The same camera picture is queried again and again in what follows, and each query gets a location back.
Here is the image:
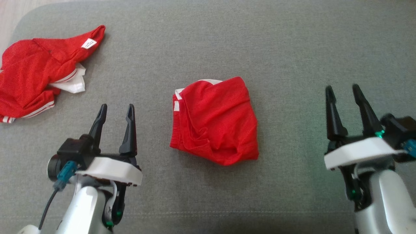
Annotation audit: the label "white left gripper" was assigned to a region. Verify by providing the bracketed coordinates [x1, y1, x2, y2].
[76, 104, 143, 228]

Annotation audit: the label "wide grey sofa seat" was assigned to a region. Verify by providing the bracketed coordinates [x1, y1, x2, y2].
[0, 0, 416, 234]

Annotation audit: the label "red jersey with number 23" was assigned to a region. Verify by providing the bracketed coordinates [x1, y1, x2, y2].
[0, 25, 106, 124]

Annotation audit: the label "black cable with teal plug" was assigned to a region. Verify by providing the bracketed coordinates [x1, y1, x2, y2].
[401, 139, 416, 159]
[39, 161, 78, 229]

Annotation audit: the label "red shorts with white trim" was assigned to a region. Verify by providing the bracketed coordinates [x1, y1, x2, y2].
[169, 77, 259, 166]

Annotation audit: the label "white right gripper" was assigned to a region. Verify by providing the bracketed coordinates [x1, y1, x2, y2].
[324, 84, 407, 210]

